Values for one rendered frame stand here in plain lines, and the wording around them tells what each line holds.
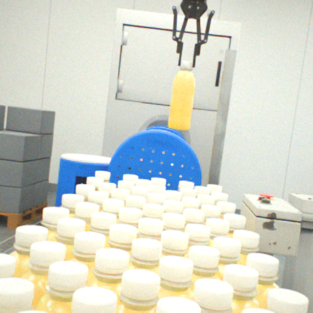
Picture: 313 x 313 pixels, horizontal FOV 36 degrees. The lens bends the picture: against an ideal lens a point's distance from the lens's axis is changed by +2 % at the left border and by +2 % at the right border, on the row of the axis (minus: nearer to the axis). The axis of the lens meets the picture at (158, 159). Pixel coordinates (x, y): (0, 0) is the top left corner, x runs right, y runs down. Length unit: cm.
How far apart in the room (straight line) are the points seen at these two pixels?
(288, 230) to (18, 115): 449
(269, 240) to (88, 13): 608
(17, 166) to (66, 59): 242
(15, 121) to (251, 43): 321
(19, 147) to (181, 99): 356
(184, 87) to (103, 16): 546
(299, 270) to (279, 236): 67
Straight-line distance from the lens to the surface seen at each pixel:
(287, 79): 667
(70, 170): 224
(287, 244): 113
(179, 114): 151
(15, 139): 495
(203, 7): 157
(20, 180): 498
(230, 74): 286
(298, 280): 179
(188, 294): 57
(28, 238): 63
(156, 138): 142
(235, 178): 663
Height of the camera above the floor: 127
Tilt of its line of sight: 5 degrees down
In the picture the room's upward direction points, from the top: 7 degrees clockwise
